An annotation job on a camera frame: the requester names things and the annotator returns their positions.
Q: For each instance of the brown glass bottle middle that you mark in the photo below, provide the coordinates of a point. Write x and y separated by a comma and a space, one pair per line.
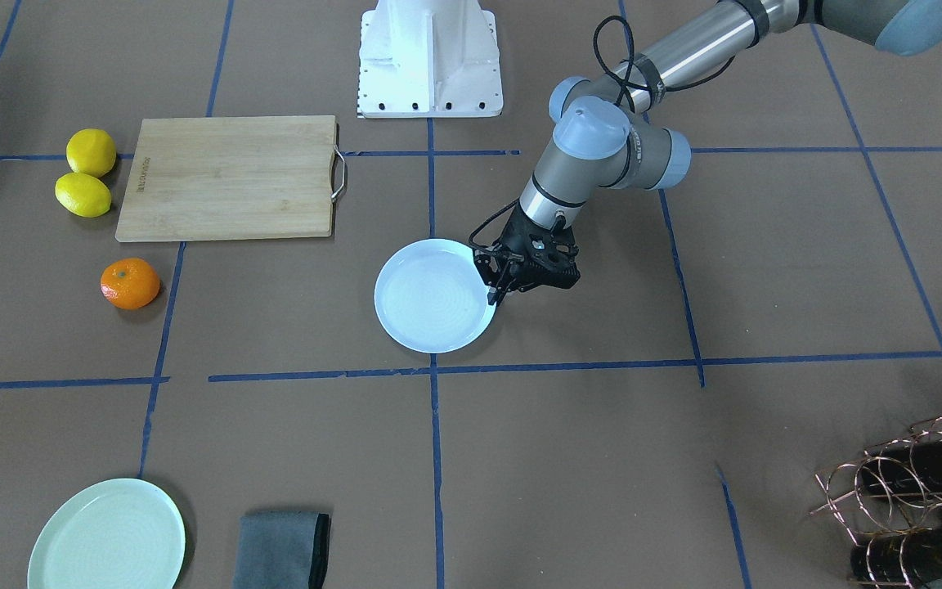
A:
905, 471

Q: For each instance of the orange mandarin fruit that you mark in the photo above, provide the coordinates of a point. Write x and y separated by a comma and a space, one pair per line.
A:
130, 283

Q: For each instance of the dark grey folded cloth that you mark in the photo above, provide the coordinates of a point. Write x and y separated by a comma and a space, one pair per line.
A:
282, 549

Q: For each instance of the brown glass bottle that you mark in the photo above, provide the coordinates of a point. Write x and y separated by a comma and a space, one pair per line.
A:
905, 471
901, 559

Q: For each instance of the bamboo cutting board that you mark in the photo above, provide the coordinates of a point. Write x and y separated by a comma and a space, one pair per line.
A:
232, 178

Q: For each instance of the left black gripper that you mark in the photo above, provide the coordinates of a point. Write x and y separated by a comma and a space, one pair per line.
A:
513, 235

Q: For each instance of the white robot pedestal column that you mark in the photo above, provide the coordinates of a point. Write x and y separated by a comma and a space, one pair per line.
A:
429, 59

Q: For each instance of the brown glass bottle front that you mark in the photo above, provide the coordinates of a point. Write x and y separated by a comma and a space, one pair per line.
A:
901, 559

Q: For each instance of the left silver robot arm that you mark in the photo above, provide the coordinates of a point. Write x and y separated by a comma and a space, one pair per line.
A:
601, 140

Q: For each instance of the light blue plate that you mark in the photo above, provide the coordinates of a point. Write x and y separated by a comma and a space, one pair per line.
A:
430, 298

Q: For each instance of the copper wire bottle rack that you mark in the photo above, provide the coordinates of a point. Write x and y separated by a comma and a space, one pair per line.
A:
888, 501

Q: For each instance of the yellow lemon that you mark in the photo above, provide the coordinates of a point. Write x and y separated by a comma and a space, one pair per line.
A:
92, 152
83, 195

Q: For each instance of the pale green plate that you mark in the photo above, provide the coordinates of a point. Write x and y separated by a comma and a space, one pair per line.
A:
119, 533

